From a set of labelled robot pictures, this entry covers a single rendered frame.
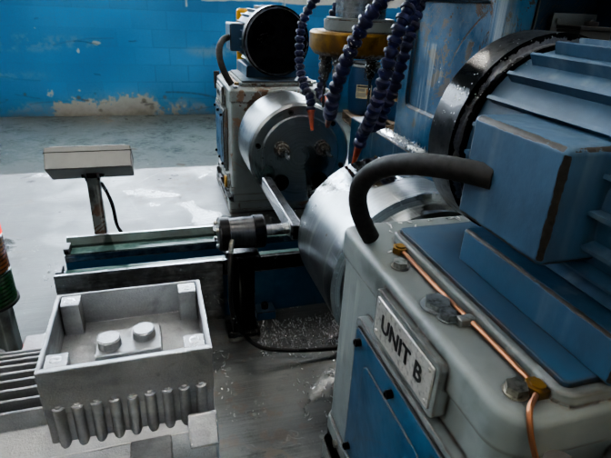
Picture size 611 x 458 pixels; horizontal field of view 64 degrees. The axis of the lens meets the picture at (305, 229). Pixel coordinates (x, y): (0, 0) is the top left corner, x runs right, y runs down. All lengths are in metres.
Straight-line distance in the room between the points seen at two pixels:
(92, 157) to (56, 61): 5.43
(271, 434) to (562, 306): 0.51
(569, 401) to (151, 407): 0.29
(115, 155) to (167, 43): 5.31
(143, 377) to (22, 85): 6.33
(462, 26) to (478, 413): 0.78
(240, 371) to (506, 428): 0.60
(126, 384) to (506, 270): 0.30
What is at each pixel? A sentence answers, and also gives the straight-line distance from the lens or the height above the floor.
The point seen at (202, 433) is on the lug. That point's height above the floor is 1.08.
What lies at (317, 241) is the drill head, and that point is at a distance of 0.69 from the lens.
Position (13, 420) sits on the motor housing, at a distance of 0.44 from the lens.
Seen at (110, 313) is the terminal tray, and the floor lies 1.12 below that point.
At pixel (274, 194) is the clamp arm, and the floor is 1.03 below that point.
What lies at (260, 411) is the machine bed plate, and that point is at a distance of 0.81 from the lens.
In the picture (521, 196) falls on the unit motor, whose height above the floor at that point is 1.28.
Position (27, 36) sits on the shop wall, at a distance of 6.55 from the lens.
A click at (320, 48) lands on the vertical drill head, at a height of 1.31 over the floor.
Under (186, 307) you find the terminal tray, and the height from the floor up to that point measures 1.13.
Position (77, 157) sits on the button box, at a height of 1.06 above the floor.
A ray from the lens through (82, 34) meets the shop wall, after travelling 6.45.
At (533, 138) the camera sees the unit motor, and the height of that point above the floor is 1.31.
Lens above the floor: 1.38
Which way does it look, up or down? 25 degrees down
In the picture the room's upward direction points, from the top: 3 degrees clockwise
